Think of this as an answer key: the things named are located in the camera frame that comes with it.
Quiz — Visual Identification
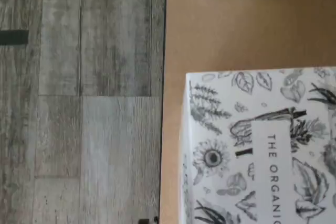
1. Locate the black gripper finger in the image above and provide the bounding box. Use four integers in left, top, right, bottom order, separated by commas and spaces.
138, 216, 160, 224

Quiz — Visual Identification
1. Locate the white box yellow strip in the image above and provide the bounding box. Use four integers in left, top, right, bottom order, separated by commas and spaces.
183, 67, 336, 224

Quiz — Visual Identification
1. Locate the wooden shelf board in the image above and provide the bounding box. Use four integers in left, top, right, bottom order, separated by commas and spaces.
159, 0, 336, 224

